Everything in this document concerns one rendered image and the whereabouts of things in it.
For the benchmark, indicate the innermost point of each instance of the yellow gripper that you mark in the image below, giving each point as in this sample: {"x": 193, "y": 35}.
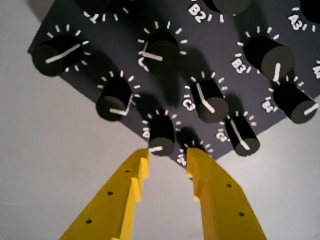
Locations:
{"x": 225, "y": 210}

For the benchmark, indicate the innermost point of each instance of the black knob box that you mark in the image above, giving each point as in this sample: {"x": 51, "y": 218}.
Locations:
{"x": 128, "y": 50}

